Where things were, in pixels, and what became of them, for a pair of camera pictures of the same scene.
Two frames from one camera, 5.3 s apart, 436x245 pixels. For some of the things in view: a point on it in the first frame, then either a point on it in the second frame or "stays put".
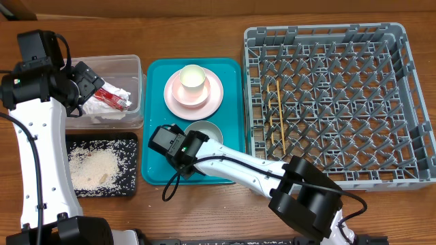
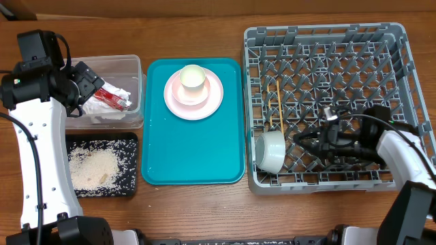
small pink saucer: (188, 100) stays put
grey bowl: (210, 129) to (270, 151)
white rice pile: (92, 168) stays put
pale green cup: (192, 77) stays put
